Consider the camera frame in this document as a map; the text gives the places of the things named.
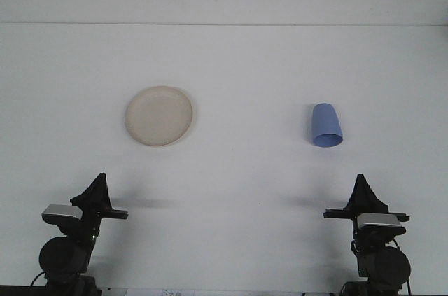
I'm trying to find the pale round plate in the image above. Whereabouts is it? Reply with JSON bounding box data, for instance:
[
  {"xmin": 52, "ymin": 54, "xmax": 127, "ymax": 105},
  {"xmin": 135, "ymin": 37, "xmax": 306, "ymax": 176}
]
[{"xmin": 124, "ymin": 85, "xmax": 194, "ymax": 148}]

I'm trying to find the pale blue cup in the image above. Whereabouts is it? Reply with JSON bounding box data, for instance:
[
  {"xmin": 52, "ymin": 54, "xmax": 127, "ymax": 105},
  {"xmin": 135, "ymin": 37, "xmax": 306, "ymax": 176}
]
[{"xmin": 309, "ymin": 102, "xmax": 344, "ymax": 148}]

